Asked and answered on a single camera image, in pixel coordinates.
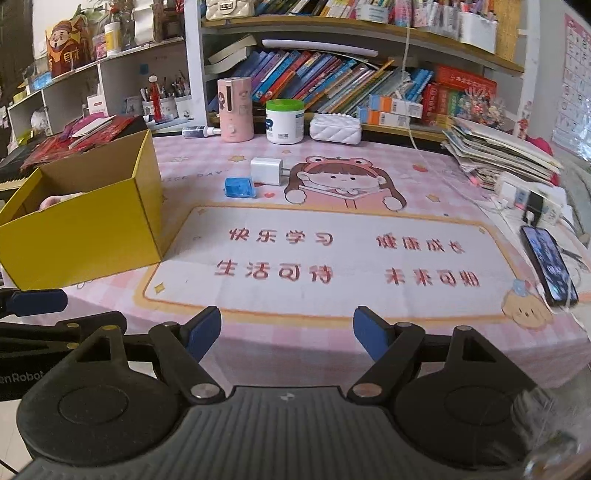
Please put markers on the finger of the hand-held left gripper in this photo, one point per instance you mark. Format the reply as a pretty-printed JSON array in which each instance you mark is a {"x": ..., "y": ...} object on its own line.
[
  {"x": 37, "y": 302},
  {"x": 41, "y": 339}
]

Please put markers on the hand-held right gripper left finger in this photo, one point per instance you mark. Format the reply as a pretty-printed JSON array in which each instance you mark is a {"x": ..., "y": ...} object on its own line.
[{"x": 203, "y": 330}]

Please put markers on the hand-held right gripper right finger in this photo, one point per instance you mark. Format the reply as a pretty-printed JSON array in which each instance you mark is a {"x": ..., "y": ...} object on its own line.
[{"x": 369, "y": 330}]

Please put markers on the yellow cardboard box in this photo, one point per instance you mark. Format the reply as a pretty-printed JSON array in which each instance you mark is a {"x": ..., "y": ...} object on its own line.
[{"x": 87, "y": 230}]

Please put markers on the pink printed table mat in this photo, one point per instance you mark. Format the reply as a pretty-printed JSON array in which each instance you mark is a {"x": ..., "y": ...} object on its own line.
[{"x": 323, "y": 258}]

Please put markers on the pink item in box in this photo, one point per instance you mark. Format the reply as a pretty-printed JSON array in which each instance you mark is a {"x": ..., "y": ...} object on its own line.
[{"x": 60, "y": 201}]

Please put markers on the black electric keyboard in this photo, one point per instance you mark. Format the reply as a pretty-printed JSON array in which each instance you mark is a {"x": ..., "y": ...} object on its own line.
[{"x": 14, "y": 173}]

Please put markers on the blue wrapped packet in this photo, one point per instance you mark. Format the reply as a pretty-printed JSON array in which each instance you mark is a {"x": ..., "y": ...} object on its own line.
[{"x": 240, "y": 188}]

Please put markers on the red patterned cloth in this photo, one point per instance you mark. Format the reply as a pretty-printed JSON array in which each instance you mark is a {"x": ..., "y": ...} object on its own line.
[{"x": 51, "y": 145}]

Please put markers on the white charger plug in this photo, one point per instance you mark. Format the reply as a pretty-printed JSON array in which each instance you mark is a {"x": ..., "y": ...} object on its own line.
[{"x": 267, "y": 170}]

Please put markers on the white plastic bag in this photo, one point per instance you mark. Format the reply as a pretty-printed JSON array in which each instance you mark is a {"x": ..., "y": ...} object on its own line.
[{"x": 40, "y": 121}]

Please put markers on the white flat book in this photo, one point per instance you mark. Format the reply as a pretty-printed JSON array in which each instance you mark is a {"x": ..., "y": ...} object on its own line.
[{"x": 92, "y": 125}]

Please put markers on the black smartphone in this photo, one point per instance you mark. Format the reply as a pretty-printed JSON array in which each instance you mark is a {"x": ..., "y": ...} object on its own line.
[{"x": 549, "y": 265}]

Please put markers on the silver blue marker tube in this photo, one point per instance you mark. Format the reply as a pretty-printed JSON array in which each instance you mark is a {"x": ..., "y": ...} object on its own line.
[{"x": 198, "y": 132}]

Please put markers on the white quilted case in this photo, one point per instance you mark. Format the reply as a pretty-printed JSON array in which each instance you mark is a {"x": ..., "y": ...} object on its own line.
[{"x": 334, "y": 129}]

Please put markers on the white box red print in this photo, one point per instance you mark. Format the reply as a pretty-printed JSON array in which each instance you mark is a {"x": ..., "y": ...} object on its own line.
[{"x": 97, "y": 106}]

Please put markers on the white power strip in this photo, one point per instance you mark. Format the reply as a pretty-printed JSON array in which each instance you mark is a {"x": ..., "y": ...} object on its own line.
[{"x": 531, "y": 201}]

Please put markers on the orange and white boxes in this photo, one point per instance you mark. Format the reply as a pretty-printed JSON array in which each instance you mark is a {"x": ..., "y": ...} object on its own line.
[{"x": 392, "y": 110}]

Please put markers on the white jar green lid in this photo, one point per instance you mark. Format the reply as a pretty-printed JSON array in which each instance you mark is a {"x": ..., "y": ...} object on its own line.
[{"x": 285, "y": 124}]

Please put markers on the pink cartoon tumbler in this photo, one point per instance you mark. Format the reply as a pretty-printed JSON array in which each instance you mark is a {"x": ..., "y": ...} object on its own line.
[{"x": 235, "y": 110}]

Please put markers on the stack of papers and booklets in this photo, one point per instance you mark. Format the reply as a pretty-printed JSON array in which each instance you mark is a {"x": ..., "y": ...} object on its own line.
[{"x": 498, "y": 147}]

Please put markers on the red tassel ornament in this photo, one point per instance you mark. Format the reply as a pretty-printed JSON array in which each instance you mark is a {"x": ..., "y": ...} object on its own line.
[{"x": 154, "y": 99}]

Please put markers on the fortune god figure box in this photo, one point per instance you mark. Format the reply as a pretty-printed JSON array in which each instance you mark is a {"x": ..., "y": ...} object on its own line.
[{"x": 67, "y": 48}]

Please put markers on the row of colourful books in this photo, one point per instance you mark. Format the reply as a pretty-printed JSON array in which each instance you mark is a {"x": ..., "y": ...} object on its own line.
[{"x": 323, "y": 78}]

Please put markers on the red boxes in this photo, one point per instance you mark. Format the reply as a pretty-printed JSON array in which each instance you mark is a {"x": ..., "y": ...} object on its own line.
[{"x": 461, "y": 87}]

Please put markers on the white corner shelf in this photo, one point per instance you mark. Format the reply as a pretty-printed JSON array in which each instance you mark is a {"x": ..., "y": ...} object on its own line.
[{"x": 196, "y": 69}]

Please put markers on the thick lying books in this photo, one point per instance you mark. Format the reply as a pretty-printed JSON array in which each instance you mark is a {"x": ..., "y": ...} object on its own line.
[{"x": 231, "y": 53}]

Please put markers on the wooden bookshelf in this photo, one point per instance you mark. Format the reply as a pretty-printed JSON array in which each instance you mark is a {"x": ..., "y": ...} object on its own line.
[{"x": 369, "y": 39}]

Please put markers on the white pen organizer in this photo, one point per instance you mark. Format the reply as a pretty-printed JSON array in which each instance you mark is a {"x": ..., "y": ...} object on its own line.
[{"x": 478, "y": 30}]

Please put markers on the shelf row of small books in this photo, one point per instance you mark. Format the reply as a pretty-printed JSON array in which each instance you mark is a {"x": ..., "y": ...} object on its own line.
[{"x": 351, "y": 9}]

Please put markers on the cream quilted handbag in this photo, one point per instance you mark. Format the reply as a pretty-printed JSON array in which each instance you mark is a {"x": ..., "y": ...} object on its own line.
[{"x": 228, "y": 9}]

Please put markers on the wall chart poster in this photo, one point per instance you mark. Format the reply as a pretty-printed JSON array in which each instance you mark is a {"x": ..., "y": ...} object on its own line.
[{"x": 575, "y": 87}]

